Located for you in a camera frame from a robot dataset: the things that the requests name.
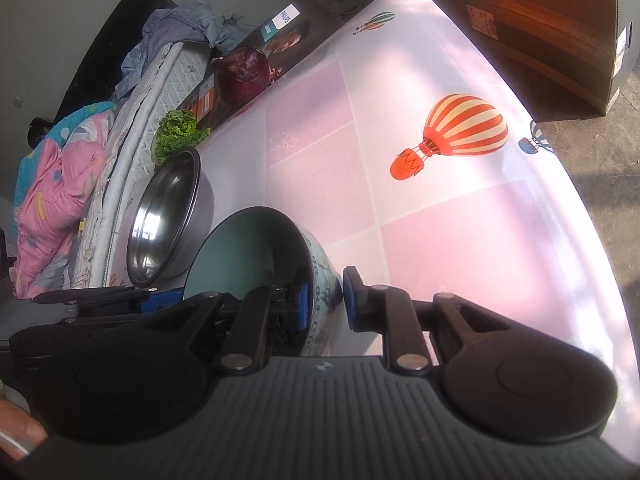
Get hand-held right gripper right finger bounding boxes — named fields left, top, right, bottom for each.
left=342, top=266, right=506, bottom=376

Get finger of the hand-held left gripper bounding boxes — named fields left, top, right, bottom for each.
left=32, top=286, right=139, bottom=307
left=60, top=288, right=187, bottom=327

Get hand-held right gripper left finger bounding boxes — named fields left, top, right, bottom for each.
left=145, top=279, right=311, bottom=377

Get teal patterned ceramic bowl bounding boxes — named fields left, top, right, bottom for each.
left=182, top=206, right=343, bottom=358

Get deep steel basin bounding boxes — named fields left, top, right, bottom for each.
left=125, top=147, right=216, bottom=289

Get person's left hand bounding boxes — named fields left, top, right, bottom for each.
left=0, top=397, right=49, bottom=461

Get pink floral blanket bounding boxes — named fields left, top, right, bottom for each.
left=12, top=101, right=117, bottom=298

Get green lettuce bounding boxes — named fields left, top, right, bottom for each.
left=151, top=109, right=212, bottom=165

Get white quilted mattress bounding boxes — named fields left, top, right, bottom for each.
left=75, top=42, right=211, bottom=291

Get black headboard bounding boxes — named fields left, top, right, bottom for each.
left=52, top=0, right=178, bottom=121

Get black printed product box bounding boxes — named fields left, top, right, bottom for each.
left=177, top=0, right=343, bottom=131

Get blue-grey crumpled clothes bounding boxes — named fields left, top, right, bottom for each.
left=110, top=0, right=246, bottom=106

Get large cardboard box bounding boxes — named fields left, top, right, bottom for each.
left=425, top=0, right=640, bottom=116

